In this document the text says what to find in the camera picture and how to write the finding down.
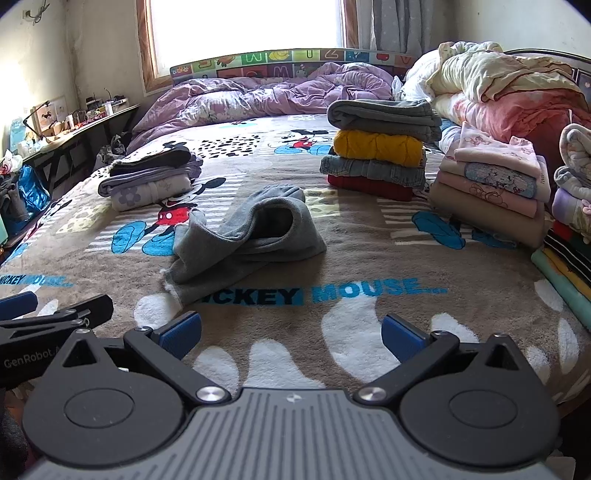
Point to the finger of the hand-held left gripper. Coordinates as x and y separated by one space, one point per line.
18 304
87 307

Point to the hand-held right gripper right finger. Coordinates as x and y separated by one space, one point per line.
400 334

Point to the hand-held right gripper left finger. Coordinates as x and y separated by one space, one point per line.
182 333

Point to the grey sweatpants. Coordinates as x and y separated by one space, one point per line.
258 235

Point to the purple grey clothes stack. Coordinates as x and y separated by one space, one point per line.
138 180

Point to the teal storage box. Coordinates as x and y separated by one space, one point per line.
2 230

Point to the blue plastic bag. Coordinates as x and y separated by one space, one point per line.
33 191

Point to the white floral folded garment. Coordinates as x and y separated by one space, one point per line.
152 194

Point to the beige folded garment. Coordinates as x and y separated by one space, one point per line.
489 221

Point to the red folded sweater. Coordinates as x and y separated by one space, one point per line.
369 187

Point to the dark grey folded garment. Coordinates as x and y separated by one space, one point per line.
157 161

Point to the mint green folded garment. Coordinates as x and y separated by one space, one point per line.
561 290

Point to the pink cartoon folded garment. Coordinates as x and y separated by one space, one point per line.
489 194

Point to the folded denim jeans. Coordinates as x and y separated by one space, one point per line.
374 168

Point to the cluttered dark desk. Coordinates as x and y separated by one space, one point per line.
69 138

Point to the folded garment with blue print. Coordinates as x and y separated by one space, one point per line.
494 177

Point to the dark striped folded garment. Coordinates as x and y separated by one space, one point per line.
570 256

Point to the yellow folded sweater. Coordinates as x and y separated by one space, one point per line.
378 147

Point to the pink quilt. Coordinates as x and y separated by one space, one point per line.
508 115

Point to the white grey fleece garment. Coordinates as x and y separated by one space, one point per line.
575 157

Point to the purple quilt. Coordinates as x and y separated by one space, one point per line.
277 94

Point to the cream quilt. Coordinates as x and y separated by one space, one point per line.
489 69

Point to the colourful alphabet foam mat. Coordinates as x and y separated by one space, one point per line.
286 62

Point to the grey dotted curtain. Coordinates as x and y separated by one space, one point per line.
397 25

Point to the wooden framed window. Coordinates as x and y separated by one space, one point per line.
244 27

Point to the dark bed headboard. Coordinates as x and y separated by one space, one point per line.
554 57

